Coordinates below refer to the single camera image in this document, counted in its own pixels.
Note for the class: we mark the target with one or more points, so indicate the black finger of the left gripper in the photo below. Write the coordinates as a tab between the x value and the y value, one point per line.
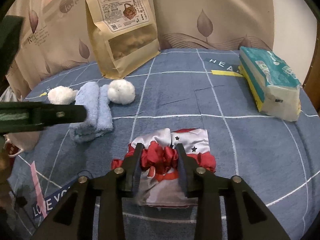
35	116

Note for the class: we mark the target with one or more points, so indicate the green tissue pack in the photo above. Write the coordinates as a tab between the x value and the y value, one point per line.
274	85

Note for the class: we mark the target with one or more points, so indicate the blue checked tablecloth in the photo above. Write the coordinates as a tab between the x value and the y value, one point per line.
186	96

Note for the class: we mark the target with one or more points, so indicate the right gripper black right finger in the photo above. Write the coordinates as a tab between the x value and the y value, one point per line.
247	217

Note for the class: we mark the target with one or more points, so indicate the light blue towel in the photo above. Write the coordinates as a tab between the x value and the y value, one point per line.
99	118

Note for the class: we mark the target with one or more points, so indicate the pink ceramic mug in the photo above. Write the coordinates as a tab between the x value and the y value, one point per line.
17	143

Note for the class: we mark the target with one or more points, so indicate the white fluffy ball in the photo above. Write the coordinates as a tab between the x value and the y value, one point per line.
121	92

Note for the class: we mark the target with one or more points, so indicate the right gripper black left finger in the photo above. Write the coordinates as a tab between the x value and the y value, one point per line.
73	216

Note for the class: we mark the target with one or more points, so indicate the brown kraft snack bag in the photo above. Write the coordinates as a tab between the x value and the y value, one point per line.
123	35

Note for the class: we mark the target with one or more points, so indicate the beige leaf print curtain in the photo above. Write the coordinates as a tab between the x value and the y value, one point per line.
54	35

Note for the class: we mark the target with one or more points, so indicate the white yellow rolled sock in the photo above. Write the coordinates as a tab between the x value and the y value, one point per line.
62	95

